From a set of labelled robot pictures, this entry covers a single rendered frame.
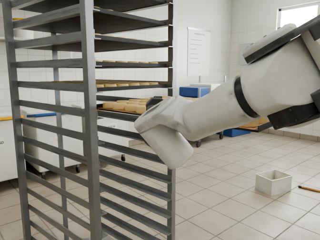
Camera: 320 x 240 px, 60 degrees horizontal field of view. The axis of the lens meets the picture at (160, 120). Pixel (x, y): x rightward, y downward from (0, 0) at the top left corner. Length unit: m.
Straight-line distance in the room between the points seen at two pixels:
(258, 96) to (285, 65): 0.05
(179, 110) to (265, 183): 2.59
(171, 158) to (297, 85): 0.27
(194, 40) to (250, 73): 5.03
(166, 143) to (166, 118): 0.07
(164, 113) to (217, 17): 5.60
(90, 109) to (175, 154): 0.49
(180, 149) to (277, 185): 2.53
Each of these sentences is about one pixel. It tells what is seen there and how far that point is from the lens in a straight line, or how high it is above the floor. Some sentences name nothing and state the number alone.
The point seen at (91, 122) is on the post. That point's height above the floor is 1.03.
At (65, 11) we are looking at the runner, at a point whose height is 1.41.
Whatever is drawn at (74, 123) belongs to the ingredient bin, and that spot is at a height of 0.62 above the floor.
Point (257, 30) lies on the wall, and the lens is 6.02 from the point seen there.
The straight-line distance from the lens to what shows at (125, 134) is 1.52.
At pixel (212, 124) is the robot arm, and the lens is 0.44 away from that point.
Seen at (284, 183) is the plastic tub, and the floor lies 0.10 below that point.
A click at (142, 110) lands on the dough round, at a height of 1.08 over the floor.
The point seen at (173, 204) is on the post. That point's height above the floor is 0.56.
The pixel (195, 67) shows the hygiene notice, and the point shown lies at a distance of 5.44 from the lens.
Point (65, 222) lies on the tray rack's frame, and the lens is 1.83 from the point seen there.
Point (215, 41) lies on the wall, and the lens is 5.94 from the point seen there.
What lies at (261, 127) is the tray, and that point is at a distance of 0.65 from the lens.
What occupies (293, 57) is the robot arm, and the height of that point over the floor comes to 1.22.
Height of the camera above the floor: 1.20
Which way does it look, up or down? 10 degrees down
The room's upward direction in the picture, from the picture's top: straight up
